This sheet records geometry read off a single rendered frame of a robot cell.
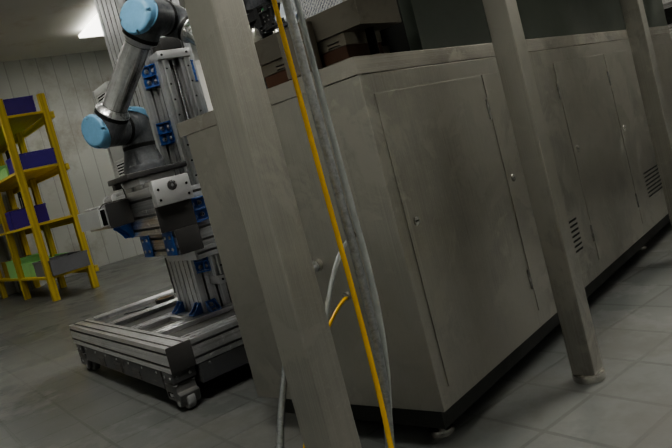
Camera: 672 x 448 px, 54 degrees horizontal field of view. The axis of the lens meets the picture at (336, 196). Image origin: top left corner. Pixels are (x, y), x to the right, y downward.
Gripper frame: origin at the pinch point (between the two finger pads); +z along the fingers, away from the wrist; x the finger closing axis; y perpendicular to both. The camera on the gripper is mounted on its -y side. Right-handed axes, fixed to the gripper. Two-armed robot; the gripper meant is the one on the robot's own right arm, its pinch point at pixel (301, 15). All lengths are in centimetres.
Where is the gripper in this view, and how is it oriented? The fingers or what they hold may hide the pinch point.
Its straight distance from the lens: 188.3
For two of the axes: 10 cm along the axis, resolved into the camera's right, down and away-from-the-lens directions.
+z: 7.2, -1.8, -6.7
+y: -2.8, -9.6, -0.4
